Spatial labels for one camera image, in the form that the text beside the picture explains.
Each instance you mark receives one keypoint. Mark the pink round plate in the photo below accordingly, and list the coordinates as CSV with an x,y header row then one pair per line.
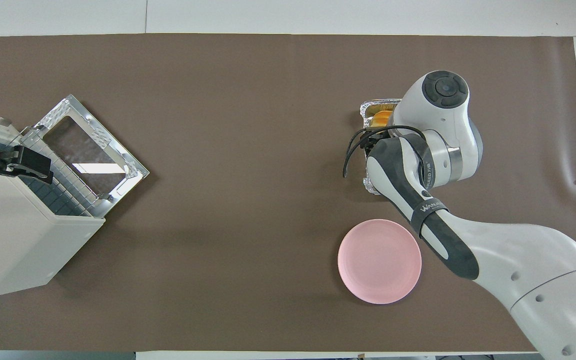
x,y
379,261

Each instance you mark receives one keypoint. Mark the brown table mat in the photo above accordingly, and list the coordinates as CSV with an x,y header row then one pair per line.
x,y
218,125

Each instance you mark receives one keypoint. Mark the glass oven door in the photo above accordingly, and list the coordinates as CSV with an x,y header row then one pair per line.
x,y
88,150

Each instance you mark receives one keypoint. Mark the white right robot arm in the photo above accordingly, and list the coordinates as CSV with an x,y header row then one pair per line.
x,y
518,260

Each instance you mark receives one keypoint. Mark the cream toaster oven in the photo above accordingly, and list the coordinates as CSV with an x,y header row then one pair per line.
x,y
18,240

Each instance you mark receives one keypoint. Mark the aluminium foil tray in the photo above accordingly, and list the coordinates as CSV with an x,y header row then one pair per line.
x,y
365,112

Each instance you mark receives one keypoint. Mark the sliced yellow bread loaf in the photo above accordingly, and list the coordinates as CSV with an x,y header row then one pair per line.
x,y
382,119

